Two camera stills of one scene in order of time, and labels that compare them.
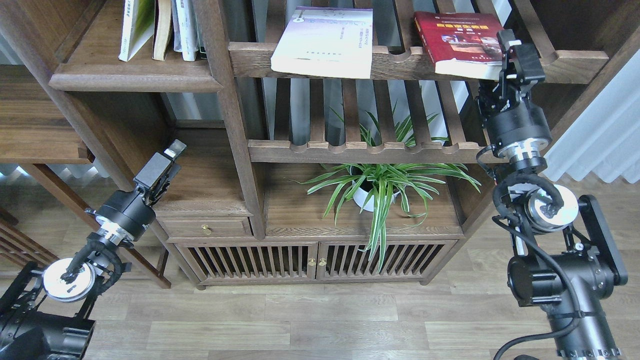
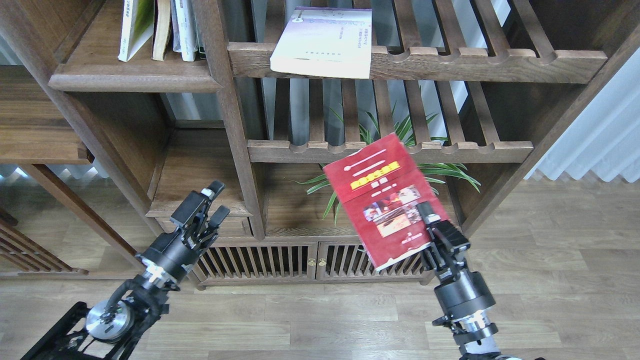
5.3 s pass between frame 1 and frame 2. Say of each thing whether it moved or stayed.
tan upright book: stayed
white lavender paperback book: stayed
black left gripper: moved
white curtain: stayed
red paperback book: moved
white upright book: stayed
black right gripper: moved
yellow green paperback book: stayed
